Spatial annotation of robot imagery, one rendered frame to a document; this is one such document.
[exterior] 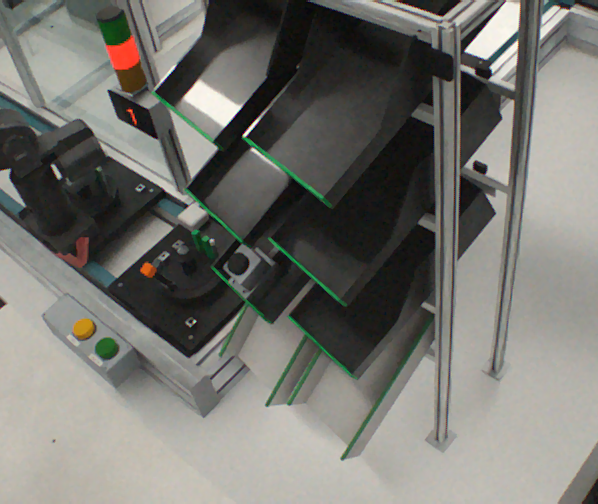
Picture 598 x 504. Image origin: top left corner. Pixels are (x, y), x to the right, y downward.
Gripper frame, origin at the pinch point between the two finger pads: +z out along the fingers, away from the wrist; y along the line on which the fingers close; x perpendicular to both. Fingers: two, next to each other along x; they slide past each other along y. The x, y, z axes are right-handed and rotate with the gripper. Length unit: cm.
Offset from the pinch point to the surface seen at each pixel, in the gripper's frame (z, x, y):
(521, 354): 39, -44, -50
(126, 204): 27.3, -23.2, 30.4
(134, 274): 27.0, -11.8, 14.4
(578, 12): 32, -136, -15
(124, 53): -9.7, -30.9, 21.4
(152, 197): 27.4, -27.7, 27.0
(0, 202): 29, -7, 61
